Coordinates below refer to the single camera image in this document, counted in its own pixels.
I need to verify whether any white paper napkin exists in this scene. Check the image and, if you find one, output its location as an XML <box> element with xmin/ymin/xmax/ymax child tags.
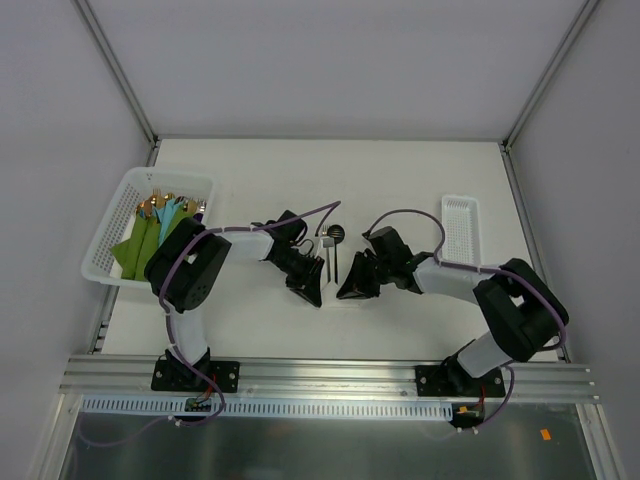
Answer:
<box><xmin>321</xmin><ymin>281</ymin><xmax>344</xmax><ymax>308</ymax></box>

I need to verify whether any silver fork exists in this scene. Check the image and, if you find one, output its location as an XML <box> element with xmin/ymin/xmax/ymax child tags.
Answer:
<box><xmin>321</xmin><ymin>225</ymin><xmax>332</xmax><ymax>283</ymax></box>

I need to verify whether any black slotted spoon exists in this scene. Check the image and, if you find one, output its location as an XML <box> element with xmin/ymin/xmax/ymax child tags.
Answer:
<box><xmin>327</xmin><ymin>224</ymin><xmax>346</xmax><ymax>284</ymax></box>

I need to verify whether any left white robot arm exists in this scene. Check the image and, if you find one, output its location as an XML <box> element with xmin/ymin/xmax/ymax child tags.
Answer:
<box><xmin>144</xmin><ymin>210</ymin><xmax>324</xmax><ymax>394</ymax></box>

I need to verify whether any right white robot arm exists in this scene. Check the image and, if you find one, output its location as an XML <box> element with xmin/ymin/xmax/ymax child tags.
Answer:
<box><xmin>336</xmin><ymin>227</ymin><xmax>569</xmax><ymax>397</ymax></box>

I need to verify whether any light blue rolled napkin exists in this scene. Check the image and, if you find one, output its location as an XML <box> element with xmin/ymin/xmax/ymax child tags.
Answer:
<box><xmin>148</xmin><ymin>197</ymin><xmax>192</xmax><ymax>245</ymax></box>

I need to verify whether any green rolled napkin bundle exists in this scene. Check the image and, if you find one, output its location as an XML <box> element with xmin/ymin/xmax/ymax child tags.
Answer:
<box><xmin>111</xmin><ymin>210</ymin><xmax>192</xmax><ymax>281</ymax></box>

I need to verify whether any white narrow utensil tray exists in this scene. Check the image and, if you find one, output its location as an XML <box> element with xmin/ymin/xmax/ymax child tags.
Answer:
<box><xmin>441</xmin><ymin>194</ymin><xmax>482</xmax><ymax>266</ymax></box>

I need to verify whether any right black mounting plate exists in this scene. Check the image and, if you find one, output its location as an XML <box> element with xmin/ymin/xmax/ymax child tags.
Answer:
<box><xmin>414</xmin><ymin>364</ymin><xmax>506</xmax><ymax>398</ymax></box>

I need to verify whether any black mounting plate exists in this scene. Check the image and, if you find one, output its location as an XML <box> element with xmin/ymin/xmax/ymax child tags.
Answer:
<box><xmin>414</xmin><ymin>364</ymin><xmax>506</xmax><ymax>398</ymax></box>
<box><xmin>150</xmin><ymin>357</ymin><xmax>240</xmax><ymax>393</ymax></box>

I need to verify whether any gold cutlery in basket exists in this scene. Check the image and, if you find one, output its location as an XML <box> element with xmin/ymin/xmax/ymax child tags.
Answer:
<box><xmin>135</xmin><ymin>188</ymin><xmax>207</xmax><ymax>218</ymax></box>

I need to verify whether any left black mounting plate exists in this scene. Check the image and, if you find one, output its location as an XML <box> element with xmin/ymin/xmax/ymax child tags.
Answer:
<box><xmin>150</xmin><ymin>357</ymin><xmax>240</xmax><ymax>393</ymax></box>

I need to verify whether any white perforated basket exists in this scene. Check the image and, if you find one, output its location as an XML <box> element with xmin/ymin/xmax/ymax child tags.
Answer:
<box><xmin>81</xmin><ymin>167</ymin><xmax>218</xmax><ymax>291</ymax></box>

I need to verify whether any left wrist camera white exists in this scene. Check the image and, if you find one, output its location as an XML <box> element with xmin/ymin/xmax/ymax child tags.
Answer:
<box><xmin>318</xmin><ymin>236</ymin><xmax>335</xmax><ymax>250</ymax></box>

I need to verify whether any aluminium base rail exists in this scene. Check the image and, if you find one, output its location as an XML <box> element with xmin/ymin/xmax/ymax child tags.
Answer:
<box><xmin>59</xmin><ymin>355</ymin><xmax>602</xmax><ymax>404</ymax></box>

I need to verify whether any white slotted cable duct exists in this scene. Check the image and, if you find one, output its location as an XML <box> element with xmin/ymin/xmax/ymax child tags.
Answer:
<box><xmin>80</xmin><ymin>395</ymin><xmax>453</xmax><ymax>422</ymax></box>

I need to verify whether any right aluminium frame post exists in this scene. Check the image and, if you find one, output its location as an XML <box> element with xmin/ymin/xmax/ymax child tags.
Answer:
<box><xmin>502</xmin><ymin>0</ymin><xmax>601</xmax><ymax>152</ymax></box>

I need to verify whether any aluminium frame post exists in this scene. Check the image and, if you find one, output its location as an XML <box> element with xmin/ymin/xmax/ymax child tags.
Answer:
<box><xmin>71</xmin><ymin>0</ymin><xmax>158</xmax><ymax>145</ymax></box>
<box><xmin>502</xmin><ymin>0</ymin><xmax>601</xmax><ymax>152</ymax></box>

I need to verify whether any left aluminium frame post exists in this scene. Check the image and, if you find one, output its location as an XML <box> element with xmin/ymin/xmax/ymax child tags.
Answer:
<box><xmin>71</xmin><ymin>0</ymin><xmax>158</xmax><ymax>145</ymax></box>

